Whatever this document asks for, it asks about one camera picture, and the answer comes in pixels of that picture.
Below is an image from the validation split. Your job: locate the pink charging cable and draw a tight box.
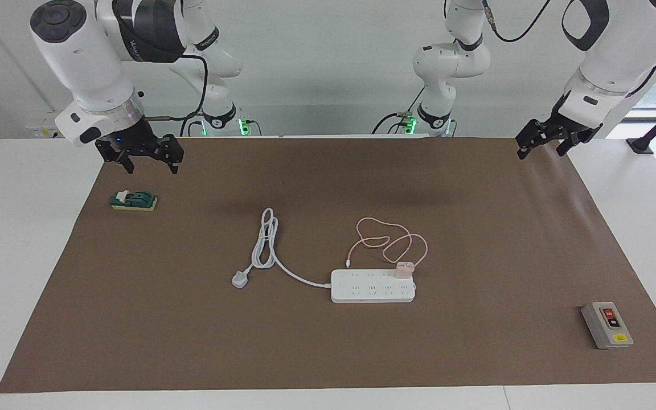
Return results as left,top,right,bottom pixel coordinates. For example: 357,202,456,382
347,218,428,269

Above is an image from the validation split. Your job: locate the white power strip with cord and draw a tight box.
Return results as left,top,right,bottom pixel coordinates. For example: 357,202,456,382
231,208,416,304

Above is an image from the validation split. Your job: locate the grey push button box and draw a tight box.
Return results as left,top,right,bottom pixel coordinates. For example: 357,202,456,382
581,301,634,350

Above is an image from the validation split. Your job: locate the brown table mat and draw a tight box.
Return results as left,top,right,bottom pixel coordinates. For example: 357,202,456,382
0,137,656,393

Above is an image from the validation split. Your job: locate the green knife switch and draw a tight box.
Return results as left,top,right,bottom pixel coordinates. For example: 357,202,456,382
110,190,158,212

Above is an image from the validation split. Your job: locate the black right base cable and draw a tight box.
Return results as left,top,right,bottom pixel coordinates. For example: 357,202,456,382
179,111,206,137

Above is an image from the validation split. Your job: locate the black base cable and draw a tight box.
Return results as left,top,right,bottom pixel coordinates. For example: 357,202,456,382
371,85,425,135
179,111,206,137

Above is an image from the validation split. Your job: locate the white wall socket box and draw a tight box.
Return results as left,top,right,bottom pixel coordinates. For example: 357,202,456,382
25,117,61,138

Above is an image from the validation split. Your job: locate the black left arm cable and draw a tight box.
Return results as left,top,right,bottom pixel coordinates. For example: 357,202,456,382
482,0,554,43

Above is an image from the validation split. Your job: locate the black left base cable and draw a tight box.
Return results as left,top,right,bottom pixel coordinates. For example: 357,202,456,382
371,85,425,135

